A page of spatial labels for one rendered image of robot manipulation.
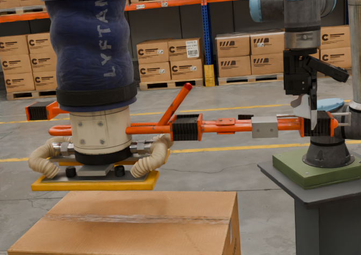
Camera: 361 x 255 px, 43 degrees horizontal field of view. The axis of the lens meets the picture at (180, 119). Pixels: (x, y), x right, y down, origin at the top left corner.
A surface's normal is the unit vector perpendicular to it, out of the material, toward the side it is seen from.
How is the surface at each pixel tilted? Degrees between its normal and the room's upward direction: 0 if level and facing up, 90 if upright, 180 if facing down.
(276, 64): 90
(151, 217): 0
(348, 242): 90
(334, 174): 90
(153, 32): 90
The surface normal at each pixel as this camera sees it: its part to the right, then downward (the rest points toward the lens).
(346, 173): 0.23, 0.22
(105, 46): 0.50, 0.48
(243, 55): -0.11, 0.26
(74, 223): -0.09, -0.96
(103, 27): 0.63, -0.14
